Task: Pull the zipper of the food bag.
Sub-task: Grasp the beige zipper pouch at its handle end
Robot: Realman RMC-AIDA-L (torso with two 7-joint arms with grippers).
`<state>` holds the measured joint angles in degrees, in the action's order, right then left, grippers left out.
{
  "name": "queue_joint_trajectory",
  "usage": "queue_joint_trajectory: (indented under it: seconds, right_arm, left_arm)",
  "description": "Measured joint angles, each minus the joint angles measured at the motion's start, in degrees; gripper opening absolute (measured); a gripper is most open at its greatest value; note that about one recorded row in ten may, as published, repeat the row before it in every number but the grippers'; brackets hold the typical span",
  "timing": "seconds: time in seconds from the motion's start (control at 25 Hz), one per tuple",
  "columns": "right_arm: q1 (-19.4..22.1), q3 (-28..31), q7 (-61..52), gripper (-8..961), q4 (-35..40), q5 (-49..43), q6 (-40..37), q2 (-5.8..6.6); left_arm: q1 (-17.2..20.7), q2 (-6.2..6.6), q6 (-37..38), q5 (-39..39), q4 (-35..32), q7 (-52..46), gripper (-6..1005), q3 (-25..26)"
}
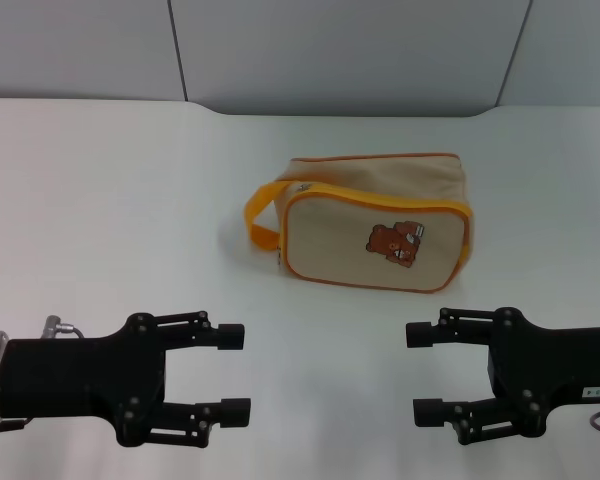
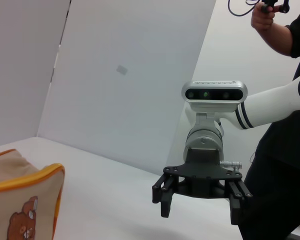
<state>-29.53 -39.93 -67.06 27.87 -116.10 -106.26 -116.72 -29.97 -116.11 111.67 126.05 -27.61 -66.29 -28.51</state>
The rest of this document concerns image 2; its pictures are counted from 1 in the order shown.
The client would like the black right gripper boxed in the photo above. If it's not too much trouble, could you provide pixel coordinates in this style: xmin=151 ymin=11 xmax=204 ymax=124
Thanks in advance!
xmin=151 ymin=147 xmax=253 ymax=226

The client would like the beige orange bear food bag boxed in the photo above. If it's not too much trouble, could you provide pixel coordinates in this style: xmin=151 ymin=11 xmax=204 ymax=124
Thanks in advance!
xmin=0 ymin=149 xmax=66 ymax=240

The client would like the black handheld controller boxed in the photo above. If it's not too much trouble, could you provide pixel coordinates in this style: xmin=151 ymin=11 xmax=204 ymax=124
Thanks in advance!
xmin=260 ymin=0 xmax=290 ymax=14

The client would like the operator forearm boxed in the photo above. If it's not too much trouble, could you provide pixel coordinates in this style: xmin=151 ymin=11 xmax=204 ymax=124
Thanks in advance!
xmin=258 ymin=21 xmax=295 ymax=57

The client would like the operator hand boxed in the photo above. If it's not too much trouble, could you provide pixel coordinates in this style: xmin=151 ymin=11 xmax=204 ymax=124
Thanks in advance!
xmin=250 ymin=3 xmax=276 ymax=31

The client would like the person in black clothes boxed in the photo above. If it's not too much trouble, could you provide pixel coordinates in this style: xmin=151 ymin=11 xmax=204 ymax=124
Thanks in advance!
xmin=239 ymin=3 xmax=300 ymax=240

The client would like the silver right wrist depth camera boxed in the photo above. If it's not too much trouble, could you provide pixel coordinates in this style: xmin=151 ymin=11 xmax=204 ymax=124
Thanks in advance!
xmin=181 ymin=79 xmax=248 ymax=113

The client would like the thin black controller cable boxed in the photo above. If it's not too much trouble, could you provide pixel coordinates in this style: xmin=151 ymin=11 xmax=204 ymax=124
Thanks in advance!
xmin=227 ymin=0 xmax=260 ymax=18

